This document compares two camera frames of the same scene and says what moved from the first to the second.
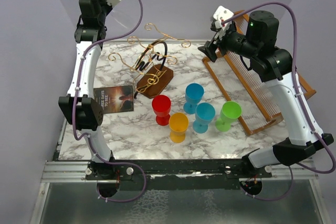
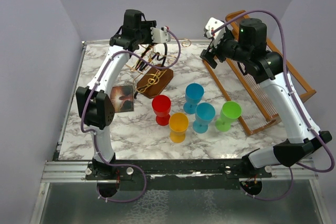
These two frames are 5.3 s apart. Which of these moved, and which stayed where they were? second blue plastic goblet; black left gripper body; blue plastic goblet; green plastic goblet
Moved: black left gripper body
Stayed: blue plastic goblet; second blue plastic goblet; green plastic goblet
